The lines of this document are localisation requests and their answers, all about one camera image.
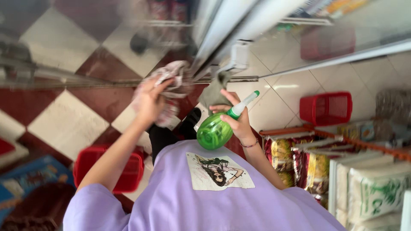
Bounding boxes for dark brown woven stool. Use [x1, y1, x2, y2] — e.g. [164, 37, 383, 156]
[0, 182, 76, 231]

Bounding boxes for grey-green cleaning cloth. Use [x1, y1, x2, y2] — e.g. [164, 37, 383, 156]
[198, 71, 234, 116]

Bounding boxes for black trousers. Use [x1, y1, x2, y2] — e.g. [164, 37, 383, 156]
[148, 107, 202, 165]

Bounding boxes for thin bead bracelet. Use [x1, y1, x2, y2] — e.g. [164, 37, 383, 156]
[239, 138, 259, 149]

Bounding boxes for glass door with white frame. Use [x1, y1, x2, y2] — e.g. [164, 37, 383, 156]
[192, 0, 411, 81]

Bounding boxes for lilac printed t-shirt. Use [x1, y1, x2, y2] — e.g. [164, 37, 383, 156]
[63, 139, 348, 231]

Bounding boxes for blue printed mat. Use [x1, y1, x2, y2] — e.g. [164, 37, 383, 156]
[0, 155, 76, 225]

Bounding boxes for white door handle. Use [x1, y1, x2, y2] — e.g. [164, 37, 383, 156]
[216, 39, 252, 75]

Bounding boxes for person's left hand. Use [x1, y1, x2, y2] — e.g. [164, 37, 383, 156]
[133, 77, 176, 125]

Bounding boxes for person's right hand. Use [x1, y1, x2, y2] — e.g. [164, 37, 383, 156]
[209, 89, 255, 142]

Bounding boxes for metal door floor rail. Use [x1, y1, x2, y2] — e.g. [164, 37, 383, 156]
[0, 76, 259, 89]

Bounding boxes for red plastic shopping basket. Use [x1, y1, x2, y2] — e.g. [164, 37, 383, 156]
[299, 91, 353, 127]
[73, 144, 145, 194]

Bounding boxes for white and pink rag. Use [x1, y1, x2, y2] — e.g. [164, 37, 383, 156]
[131, 60, 194, 129]

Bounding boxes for orange rack of snack packets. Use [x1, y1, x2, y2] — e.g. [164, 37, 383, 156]
[259, 88, 411, 231]

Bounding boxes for green spray bottle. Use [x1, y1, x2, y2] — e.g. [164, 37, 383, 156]
[196, 90, 260, 151]

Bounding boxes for shelf of red bottles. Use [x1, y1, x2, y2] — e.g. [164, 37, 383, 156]
[135, 0, 193, 28]

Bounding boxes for red and white doormat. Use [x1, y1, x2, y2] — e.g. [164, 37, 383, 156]
[0, 137, 30, 170]

